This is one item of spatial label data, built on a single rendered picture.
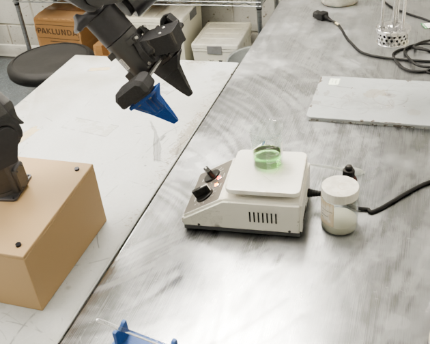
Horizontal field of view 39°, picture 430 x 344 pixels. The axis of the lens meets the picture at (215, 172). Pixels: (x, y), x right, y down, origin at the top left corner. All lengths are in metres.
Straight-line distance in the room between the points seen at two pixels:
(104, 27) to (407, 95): 0.70
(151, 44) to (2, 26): 3.47
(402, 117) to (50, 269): 0.76
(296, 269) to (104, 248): 0.32
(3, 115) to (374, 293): 0.59
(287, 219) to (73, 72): 0.88
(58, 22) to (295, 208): 2.81
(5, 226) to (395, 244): 0.59
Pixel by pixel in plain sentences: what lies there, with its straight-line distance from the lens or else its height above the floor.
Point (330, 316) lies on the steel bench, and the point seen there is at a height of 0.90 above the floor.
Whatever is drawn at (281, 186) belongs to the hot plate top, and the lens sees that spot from 0.95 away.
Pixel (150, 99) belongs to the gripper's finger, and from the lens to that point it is 0.96.
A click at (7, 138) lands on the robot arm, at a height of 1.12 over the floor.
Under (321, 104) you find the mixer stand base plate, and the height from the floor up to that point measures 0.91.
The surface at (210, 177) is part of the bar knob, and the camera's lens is 1.04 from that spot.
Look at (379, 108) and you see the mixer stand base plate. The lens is 1.33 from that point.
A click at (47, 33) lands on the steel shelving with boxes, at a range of 3.70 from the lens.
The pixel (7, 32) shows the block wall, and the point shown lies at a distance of 4.38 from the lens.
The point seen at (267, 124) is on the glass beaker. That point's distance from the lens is 0.99.
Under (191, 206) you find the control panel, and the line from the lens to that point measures 1.01.
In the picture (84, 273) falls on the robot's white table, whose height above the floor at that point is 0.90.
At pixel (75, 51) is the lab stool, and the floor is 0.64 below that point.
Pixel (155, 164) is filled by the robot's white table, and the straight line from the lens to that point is 1.20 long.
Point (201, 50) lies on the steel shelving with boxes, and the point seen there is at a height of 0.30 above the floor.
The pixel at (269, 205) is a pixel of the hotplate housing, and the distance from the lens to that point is 0.95.
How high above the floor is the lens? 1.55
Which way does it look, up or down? 34 degrees down
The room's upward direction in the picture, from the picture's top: 6 degrees counter-clockwise
